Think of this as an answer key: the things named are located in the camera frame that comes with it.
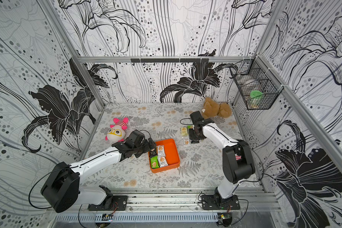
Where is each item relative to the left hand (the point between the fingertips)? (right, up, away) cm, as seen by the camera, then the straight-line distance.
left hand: (152, 149), depth 86 cm
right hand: (+28, +9, +6) cm, 30 cm away
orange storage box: (+12, -5, +4) cm, 13 cm away
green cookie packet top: (+25, +13, +18) cm, 33 cm away
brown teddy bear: (+41, +26, +18) cm, 52 cm away
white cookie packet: (+21, +4, +9) cm, 23 cm away
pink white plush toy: (-25, +9, +7) cm, 28 cm away
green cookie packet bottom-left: (+1, -7, -2) cm, 8 cm away
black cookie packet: (0, -3, +2) cm, 3 cm away
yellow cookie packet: (+21, +10, +15) cm, 27 cm away
